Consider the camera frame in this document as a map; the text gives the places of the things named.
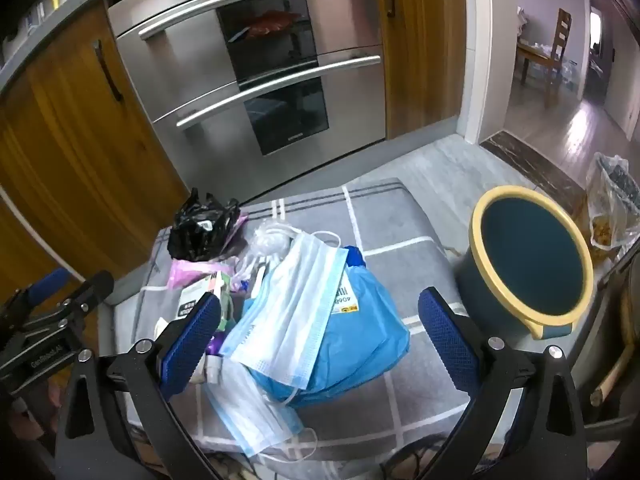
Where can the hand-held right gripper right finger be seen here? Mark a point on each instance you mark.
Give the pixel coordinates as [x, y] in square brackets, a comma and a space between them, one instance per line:
[450, 345]

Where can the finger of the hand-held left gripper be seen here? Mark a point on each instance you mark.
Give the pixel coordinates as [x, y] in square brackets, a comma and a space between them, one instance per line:
[50, 282]
[92, 290]

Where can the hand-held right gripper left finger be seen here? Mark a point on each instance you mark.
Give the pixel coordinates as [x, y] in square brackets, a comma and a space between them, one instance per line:
[190, 342]

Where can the white labelled box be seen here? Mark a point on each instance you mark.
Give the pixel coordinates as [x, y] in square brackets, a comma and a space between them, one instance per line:
[192, 300]

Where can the pink plastic bag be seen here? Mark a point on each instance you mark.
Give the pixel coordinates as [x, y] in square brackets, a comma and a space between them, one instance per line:
[182, 272]

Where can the blue plastic bag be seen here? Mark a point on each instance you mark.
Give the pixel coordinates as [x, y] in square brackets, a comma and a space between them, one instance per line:
[367, 340]

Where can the black plastic bag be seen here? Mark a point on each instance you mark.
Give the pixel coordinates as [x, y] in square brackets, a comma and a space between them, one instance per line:
[197, 232]

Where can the blue bin with yellow rim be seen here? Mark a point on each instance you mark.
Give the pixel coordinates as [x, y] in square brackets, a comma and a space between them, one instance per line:
[530, 255]

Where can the clear plastic wrapper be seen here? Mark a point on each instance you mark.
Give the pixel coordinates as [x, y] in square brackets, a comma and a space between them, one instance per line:
[267, 245]

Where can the person's left hand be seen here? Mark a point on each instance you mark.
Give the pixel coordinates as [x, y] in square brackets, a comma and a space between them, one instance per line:
[31, 425]

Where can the small purple capped bottle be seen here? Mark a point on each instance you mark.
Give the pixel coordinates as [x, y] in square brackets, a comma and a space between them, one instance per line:
[215, 355]

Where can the low wooden cabinet door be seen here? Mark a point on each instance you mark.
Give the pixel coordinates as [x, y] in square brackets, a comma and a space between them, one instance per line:
[30, 245]

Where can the grey checked mat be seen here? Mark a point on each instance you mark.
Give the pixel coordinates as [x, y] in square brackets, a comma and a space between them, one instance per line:
[390, 270]

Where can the large wooden cabinet door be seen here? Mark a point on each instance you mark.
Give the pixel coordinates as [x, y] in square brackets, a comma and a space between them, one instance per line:
[65, 140]

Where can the dark threshold strip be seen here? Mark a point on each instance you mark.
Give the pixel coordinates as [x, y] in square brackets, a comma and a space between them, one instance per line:
[535, 165]

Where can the clear plastic bag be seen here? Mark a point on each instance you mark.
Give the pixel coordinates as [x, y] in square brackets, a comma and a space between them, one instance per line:
[612, 205]

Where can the stainless steel double oven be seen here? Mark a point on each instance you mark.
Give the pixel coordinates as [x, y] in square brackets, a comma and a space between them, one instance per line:
[280, 85]

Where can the narrow wooden cabinet door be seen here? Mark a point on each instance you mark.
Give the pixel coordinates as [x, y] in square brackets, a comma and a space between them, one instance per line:
[425, 50]

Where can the wooden chair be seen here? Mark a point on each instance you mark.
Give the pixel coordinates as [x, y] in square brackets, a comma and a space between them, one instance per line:
[560, 55]

